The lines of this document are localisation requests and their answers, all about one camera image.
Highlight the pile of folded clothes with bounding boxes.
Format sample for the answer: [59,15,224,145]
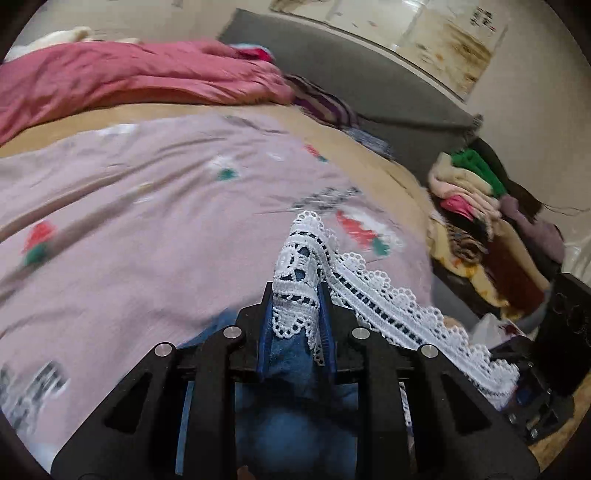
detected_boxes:
[427,141,566,320]

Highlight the purple striped pillow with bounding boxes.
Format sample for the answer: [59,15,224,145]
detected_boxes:
[284,74,359,130]

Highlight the pink strawberry print blanket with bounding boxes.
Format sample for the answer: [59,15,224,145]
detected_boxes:
[1,113,432,465]

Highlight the tree painting wall art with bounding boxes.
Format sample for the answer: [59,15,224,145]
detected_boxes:
[270,0,510,101]

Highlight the grey upholstered headboard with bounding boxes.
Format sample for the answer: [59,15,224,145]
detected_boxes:
[218,9,482,182]

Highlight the operator hand under gripper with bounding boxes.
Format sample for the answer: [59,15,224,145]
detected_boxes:
[238,466,256,480]

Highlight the blue denim pants lace trim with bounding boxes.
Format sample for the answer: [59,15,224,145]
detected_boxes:
[174,209,521,480]

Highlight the red pink quilt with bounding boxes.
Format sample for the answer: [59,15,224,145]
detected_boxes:
[1,40,294,143]

